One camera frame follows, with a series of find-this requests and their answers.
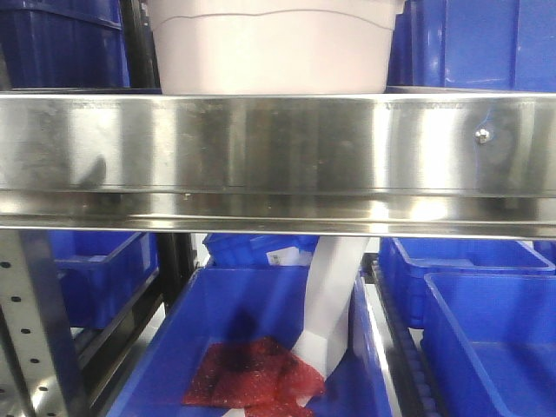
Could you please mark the white plastic storage bin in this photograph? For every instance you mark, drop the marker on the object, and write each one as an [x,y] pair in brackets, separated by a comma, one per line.
[273,47]

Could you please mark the blue bin rear centre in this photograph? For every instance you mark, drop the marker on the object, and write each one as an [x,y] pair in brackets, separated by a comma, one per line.
[252,250]

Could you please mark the blue bin centre lower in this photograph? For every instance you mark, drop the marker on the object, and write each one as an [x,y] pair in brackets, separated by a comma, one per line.
[243,305]

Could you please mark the blue bin right rear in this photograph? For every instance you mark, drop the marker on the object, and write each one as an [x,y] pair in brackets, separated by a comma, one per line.
[404,262]

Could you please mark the blue bin left lower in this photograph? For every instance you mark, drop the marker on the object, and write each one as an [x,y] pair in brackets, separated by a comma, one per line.
[99,271]

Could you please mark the blue bin right front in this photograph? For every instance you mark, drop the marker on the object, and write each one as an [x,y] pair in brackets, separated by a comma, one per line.
[490,343]

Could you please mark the blue bin upper right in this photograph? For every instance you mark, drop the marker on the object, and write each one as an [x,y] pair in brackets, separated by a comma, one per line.
[503,45]

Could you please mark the dark blue bin upper left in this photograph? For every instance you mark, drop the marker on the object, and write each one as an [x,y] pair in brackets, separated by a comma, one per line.
[64,44]

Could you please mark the perforated steel shelf upright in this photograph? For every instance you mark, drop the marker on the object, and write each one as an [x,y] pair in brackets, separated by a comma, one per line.
[33,307]

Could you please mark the white paper strip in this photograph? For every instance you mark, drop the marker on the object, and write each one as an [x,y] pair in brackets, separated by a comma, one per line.
[331,277]

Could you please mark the red bubble wrap bag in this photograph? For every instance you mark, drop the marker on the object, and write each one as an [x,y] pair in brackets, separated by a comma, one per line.
[262,377]

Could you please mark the black shelf post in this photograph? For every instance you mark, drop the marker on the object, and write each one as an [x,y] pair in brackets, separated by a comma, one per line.
[176,256]

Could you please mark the stainless steel shelf rail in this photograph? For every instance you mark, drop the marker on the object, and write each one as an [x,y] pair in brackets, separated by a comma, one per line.
[400,163]

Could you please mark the black roller track rail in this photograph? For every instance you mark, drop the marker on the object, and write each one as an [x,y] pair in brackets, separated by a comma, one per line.
[408,389]

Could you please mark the shelf rail bolt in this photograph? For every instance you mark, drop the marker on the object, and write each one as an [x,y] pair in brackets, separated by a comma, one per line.
[482,136]

